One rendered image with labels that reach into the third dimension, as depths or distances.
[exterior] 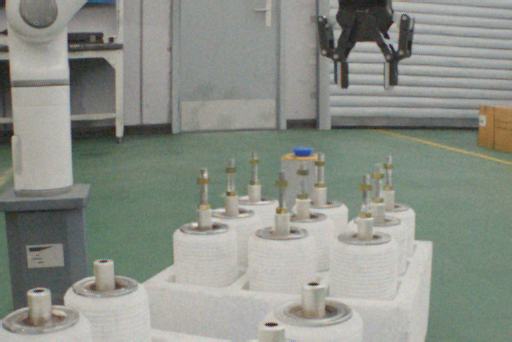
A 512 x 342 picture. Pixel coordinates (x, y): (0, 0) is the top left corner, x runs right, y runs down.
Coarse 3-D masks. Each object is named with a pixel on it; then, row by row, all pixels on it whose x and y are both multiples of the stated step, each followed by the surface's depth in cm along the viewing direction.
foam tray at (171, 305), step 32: (416, 256) 116; (160, 288) 99; (192, 288) 99; (224, 288) 99; (416, 288) 99; (160, 320) 100; (192, 320) 99; (224, 320) 97; (256, 320) 96; (384, 320) 91; (416, 320) 102
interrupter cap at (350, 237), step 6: (342, 234) 99; (348, 234) 99; (354, 234) 100; (378, 234) 99; (384, 234) 99; (342, 240) 96; (348, 240) 96; (354, 240) 96; (372, 240) 96; (378, 240) 96; (384, 240) 96; (390, 240) 96
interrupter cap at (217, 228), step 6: (216, 222) 107; (180, 228) 103; (186, 228) 103; (192, 228) 104; (216, 228) 104; (222, 228) 103; (228, 228) 103; (192, 234) 100; (198, 234) 100; (204, 234) 100; (210, 234) 100; (216, 234) 101
